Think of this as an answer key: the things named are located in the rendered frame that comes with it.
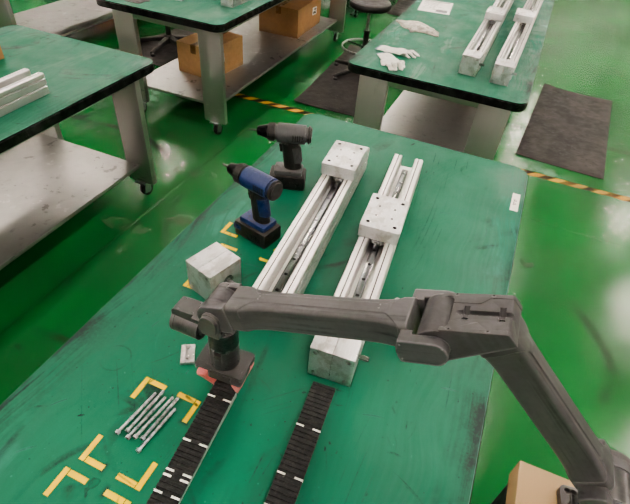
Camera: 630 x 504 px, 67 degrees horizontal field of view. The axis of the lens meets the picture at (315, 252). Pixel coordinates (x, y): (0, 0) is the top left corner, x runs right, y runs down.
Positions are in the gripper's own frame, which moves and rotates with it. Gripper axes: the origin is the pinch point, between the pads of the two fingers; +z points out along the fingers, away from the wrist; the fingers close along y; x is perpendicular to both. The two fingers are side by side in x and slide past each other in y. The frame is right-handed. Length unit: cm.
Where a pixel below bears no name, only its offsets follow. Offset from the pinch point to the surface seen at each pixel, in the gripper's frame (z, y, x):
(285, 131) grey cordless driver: -17, 18, -76
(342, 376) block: 0.0, -22.1, -11.0
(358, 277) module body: -1.4, -17.6, -40.3
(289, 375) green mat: 3.1, -10.8, -8.9
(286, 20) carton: 47, 132, -374
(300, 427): -0.2, -17.7, 3.5
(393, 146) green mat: 3, -11, -120
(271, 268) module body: -5.2, 2.9, -30.7
